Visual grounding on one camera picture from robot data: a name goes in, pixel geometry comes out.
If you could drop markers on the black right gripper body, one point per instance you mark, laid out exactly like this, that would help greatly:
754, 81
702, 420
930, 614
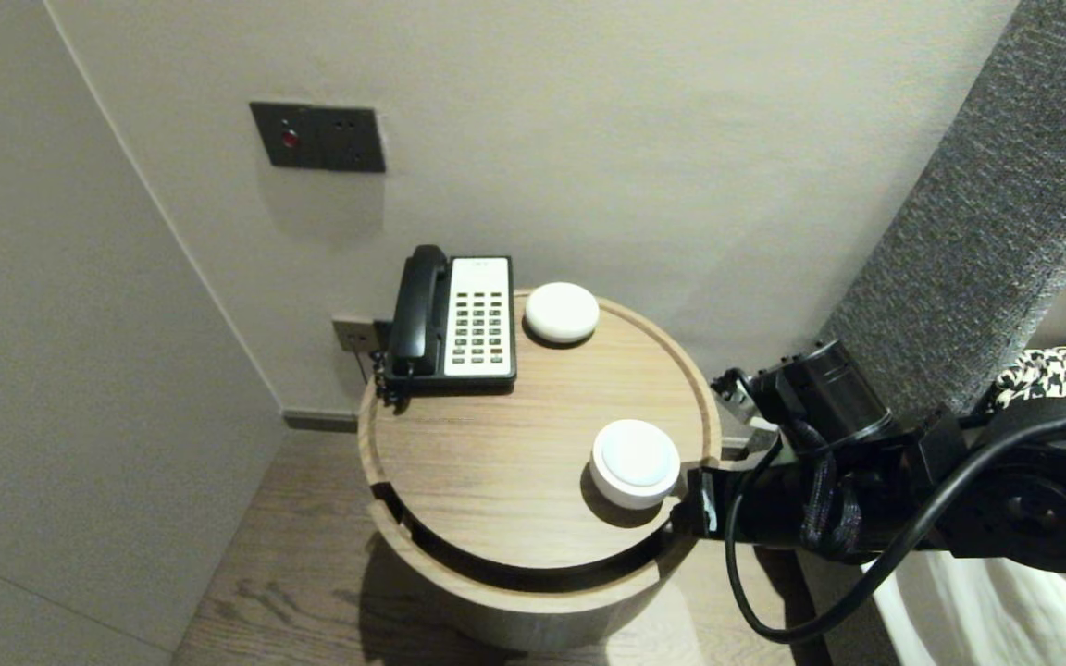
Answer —
778, 509

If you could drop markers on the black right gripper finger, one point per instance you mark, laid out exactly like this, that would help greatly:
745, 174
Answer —
700, 525
701, 483

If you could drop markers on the white round lidded jar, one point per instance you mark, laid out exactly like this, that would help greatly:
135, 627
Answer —
635, 462

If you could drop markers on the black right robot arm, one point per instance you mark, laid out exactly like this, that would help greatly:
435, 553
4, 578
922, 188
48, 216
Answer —
1033, 509

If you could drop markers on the round wooden bedside table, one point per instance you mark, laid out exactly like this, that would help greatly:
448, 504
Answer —
496, 462

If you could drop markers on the white pebble shaped puck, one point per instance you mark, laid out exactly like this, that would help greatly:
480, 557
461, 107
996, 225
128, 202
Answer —
561, 313

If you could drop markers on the white bed sheet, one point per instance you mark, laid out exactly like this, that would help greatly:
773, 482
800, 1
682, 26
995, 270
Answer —
1005, 620

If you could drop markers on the black white keypad telephone base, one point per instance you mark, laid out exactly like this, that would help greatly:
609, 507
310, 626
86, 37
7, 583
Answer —
479, 324

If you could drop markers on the black telephone handset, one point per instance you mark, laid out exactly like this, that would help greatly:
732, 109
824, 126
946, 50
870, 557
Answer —
417, 310

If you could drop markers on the grey fabric headboard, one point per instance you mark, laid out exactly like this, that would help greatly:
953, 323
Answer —
986, 231

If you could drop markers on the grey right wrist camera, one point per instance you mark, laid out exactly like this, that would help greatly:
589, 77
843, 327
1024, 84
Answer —
741, 402

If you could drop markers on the grey wall socket plate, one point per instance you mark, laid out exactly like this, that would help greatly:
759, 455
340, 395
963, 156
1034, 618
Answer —
350, 336

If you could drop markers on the dark wall switch panel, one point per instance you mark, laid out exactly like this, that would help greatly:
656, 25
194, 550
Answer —
320, 137

